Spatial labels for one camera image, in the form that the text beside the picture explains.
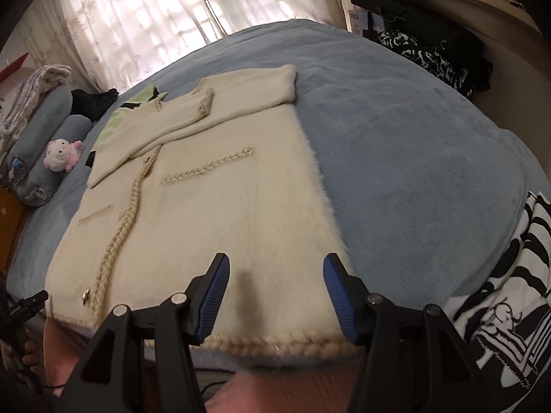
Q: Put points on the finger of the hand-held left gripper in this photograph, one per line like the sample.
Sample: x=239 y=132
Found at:
x=32 y=302

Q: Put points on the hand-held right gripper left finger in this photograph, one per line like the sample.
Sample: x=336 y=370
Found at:
x=213 y=297

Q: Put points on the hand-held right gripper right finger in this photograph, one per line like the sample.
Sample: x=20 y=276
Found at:
x=340 y=297

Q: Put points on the cream knitted cardigan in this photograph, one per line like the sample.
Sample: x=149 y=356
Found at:
x=224 y=206

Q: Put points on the person's left hand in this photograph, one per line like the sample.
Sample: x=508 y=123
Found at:
x=32 y=357

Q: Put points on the blue pillow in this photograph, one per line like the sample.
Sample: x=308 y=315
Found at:
x=32 y=180
x=51 y=107

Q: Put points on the pink white cat plush toy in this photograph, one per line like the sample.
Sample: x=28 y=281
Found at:
x=58 y=155

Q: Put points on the blue fleece bed blanket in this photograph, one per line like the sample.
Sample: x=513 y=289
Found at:
x=409 y=159

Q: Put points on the person's black white patterned clothing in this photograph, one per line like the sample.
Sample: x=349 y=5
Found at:
x=516 y=309

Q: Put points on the light green garment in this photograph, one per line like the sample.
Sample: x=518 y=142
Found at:
x=112 y=127

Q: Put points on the black fluffy garment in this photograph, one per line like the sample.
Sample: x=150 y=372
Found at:
x=92 y=103

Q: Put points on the floral patterned blanket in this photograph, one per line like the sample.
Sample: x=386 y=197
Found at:
x=38 y=79

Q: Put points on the black white patterned cloth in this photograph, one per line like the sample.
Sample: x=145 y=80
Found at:
x=430 y=62

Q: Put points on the white cardboard box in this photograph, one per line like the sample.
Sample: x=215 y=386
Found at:
x=359 y=21

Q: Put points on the black bag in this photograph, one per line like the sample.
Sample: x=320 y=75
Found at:
x=430 y=21

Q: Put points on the wooden curved bookshelf desk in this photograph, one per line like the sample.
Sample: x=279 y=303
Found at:
x=473 y=4

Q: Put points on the wooden bed frame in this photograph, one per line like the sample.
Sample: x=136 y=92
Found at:
x=10 y=223

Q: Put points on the red wall sticker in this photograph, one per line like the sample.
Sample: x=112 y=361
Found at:
x=15 y=66

